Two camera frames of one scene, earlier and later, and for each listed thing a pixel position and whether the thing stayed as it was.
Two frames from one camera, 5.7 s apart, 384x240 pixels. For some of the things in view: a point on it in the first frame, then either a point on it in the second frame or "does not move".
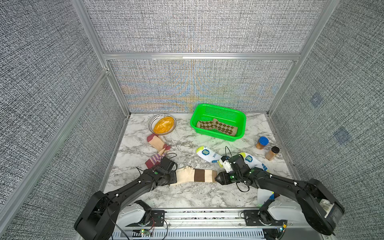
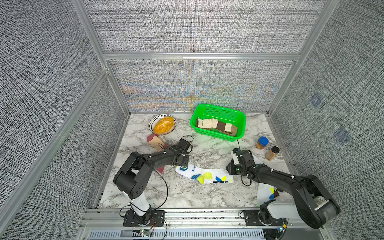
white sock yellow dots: (263, 195) does not move
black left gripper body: (170, 178) → (185, 160)
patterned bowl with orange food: (162, 124) does not move
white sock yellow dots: (208, 155) → (204, 176)
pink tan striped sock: (155, 141) does not move
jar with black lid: (270, 155) does not move
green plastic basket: (218, 122) does not move
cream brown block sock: (186, 174) → (216, 124)
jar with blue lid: (263, 141) does not move
